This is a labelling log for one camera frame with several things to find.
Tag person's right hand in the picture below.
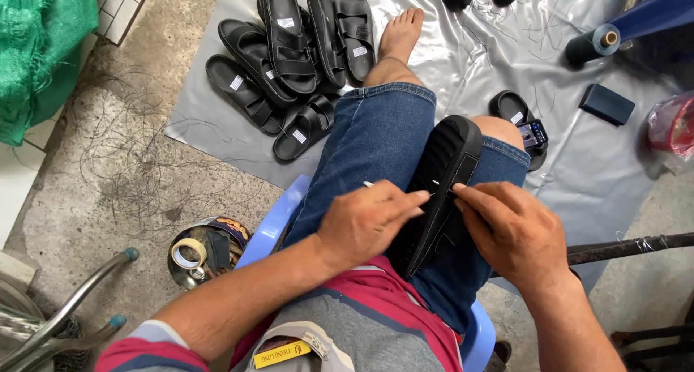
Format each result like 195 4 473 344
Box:
452 181 571 295

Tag person's left hand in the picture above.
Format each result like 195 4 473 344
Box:
317 179 432 278

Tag black sandal with white stitching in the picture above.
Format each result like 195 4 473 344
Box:
387 114 484 281

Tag person's blue denim shorts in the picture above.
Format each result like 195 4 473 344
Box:
281 82 531 336

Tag light blue plastic chair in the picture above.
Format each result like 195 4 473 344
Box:
234 174 497 372

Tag person's striped polo shirt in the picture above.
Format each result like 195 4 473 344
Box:
95 254 465 372

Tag grey plastic floor sheet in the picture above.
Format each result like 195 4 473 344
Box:
164 0 694 298

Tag black smartphone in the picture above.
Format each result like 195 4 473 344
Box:
517 119 549 150

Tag dark metal pipe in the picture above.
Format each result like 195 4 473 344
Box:
489 232 694 279

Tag person's bare right knee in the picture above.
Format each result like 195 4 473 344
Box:
468 115 526 152

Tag single black sandal with label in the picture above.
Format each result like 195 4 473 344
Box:
489 90 549 172

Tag round tin of tools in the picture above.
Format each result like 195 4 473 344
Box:
167 216 253 292

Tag yellow cigarette pack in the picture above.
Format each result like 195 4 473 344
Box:
253 336 313 370

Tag dark blue flat box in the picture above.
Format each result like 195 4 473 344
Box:
578 83 636 127

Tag beige masking tape roll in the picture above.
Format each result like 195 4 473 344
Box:
171 238 208 270

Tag person's bare left leg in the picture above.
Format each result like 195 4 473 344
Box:
363 7 425 89

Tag pile of black sandals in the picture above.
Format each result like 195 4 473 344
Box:
205 0 376 163

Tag red plastic bag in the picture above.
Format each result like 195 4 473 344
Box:
646 91 694 173

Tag tangle of black threads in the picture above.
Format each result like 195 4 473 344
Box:
73 71 272 245

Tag blue plastic film roll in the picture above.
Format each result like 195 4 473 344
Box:
565 0 694 67

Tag stack of white tiles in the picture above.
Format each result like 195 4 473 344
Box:
94 0 151 47

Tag green net bag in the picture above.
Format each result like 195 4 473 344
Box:
0 0 100 147

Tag black metal frame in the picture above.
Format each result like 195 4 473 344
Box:
611 307 694 372

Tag chrome chair frame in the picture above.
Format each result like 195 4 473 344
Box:
0 247 140 372

